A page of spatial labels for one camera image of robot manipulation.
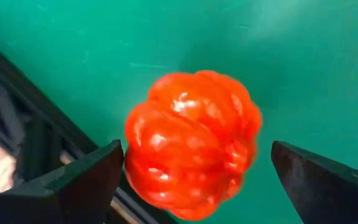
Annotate green table mat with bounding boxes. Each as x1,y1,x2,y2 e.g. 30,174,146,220
0,0,358,224

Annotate red-orange ribbed pumpkin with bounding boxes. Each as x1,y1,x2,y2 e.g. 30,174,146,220
124,70,263,222

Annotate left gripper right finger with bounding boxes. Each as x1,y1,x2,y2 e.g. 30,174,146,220
271,140,358,224

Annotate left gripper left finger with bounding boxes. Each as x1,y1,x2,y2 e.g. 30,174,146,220
0,139,126,224

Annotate black table frame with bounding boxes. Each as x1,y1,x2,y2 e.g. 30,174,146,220
0,33,180,224

